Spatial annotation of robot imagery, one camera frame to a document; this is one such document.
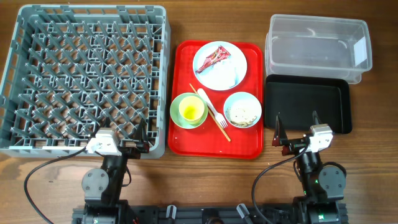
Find green bowl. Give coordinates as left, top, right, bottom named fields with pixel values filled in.
left=170, top=93, right=208, bottom=129

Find rice and peanut shells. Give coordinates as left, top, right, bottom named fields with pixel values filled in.
left=226, top=107, right=257, bottom=128

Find light blue small bowl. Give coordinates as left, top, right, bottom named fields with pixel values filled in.
left=223, top=91, right=262, bottom=129

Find yellow cup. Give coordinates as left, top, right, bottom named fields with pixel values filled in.
left=178, top=95, right=205, bottom=124

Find white plastic fork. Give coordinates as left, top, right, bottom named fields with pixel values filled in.
left=197, top=88, right=228, bottom=128

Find wooden chopstick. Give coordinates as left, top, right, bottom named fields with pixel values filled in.
left=189, top=83, right=232, bottom=142

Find light blue plate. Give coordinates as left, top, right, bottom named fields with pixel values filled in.
left=192, top=41, right=248, bottom=91

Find red snack wrapper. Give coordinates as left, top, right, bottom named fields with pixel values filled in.
left=196, top=45, right=231, bottom=73

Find white napkin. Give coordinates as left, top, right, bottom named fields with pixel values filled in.
left=213, top=59, right=236, bottom=90

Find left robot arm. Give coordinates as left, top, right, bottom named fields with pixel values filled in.
left=72, top=118, right=150, bottom=224

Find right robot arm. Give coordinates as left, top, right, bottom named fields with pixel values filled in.
left=272, top=111, right=348, bottom=224

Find grey dishwasher rack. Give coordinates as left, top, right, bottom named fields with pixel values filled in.
left=1, top=5, right=171, bottom=159

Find black tray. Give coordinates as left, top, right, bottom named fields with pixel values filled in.
left=264, top=75, right=353, bottom=134

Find red plastic tray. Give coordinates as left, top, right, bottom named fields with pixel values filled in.
left=167, top=40, right=264, bottom=159

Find clear plastic bin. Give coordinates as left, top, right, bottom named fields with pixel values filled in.
left=265, top=14, right=373, bottom=84

